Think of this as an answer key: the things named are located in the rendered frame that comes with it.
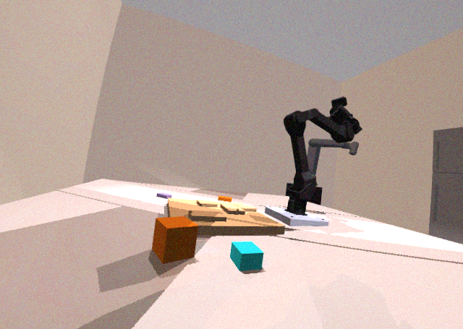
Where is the tan square puzzle board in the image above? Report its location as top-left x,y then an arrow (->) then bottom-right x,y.
167,198 -> 286,235

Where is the orange cube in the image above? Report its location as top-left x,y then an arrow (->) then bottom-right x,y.
152,216 -> 199,264

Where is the teal cube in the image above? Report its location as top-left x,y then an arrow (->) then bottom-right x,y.
230,242 -> 264,271

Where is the orange flat panel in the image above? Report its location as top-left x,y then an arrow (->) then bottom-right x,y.
218,196 -> 232,202

